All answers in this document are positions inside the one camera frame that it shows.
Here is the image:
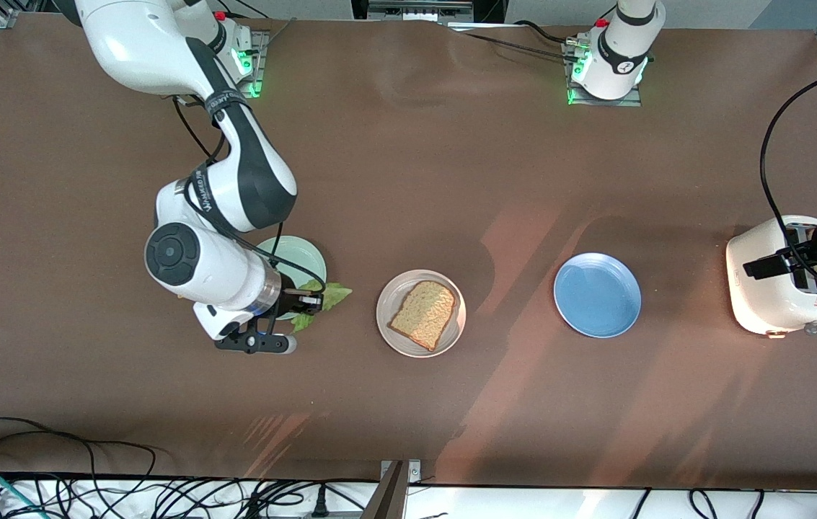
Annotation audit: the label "green lettuce leaf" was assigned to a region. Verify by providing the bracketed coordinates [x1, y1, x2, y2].
[290, 280, 353, 334]

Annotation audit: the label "beige plate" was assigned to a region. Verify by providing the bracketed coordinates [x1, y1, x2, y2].
[375, 269, 467, 359]

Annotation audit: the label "mint green plate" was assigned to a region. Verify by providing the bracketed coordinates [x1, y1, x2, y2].
[255, 236, 328, 290]

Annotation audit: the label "blue plate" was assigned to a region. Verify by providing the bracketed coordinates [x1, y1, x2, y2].
[553, 252, 642, 339]

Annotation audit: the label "white toaster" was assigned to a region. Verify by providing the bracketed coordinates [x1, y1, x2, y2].
[725, 215, 817, 338]

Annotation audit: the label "black equipment box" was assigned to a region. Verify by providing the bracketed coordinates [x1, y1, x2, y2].
[350, 0, 508, 24]

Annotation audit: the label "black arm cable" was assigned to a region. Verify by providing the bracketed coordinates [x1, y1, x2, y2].
[760, 62, 817, 275]
[192, 162, 322, 293]
[172, 92, 230, 161]

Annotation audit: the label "grey metal frame bracket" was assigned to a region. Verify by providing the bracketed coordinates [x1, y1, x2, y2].
[361, 459, 422, 519]

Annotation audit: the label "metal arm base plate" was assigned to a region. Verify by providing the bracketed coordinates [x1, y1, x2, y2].
[234, 30, 269, 99]
[562, 40, 644, 108]

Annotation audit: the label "black base cable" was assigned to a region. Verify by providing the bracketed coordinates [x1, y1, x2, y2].
[448, 20, 582, 64]

